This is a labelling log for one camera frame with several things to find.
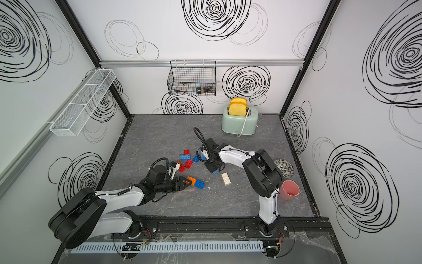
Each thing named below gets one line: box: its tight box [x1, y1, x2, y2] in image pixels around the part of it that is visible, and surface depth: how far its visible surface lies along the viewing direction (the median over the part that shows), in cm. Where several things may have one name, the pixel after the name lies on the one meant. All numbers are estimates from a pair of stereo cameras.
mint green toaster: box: [221, 106, 259, 136], surface depth 101 cm
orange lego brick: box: [185, 176, 197, 186], surface depth 86 cm
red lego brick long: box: [184, 159, 193, 169], surface depth 96 cm
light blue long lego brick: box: [179, 154, 191, 160], surface depth 98 cm
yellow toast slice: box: [228, 97, 248, 117], surface depth 100 cm
